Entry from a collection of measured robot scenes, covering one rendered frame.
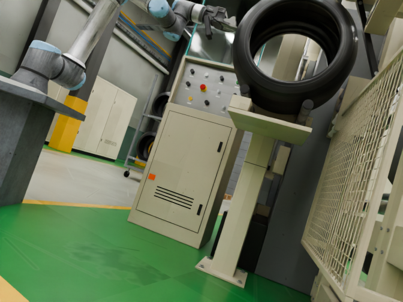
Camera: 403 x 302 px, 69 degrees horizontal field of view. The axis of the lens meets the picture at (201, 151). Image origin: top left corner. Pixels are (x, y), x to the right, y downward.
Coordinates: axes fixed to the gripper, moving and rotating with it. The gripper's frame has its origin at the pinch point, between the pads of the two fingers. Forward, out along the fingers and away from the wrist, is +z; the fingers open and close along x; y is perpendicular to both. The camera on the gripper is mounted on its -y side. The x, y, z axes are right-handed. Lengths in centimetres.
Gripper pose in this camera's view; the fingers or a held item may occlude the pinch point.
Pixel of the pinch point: (236, 30)
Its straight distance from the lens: 161.5
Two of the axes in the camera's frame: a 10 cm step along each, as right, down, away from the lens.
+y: 4.2, -9.1, 0.4
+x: 2.2, 1.5, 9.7
